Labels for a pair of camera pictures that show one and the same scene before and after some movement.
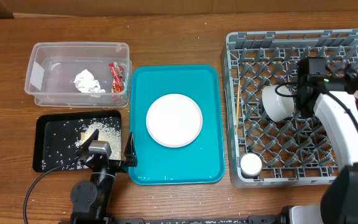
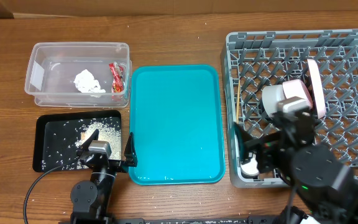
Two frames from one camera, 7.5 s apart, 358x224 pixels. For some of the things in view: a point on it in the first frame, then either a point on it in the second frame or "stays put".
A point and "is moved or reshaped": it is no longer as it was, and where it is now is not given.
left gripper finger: [130, 152] stays put
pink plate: [174, 120] is moved or reshaped
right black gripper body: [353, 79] -> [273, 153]
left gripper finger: [93, 137] stays put
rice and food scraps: [62, 150] stays put
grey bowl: [277, 108] stays put
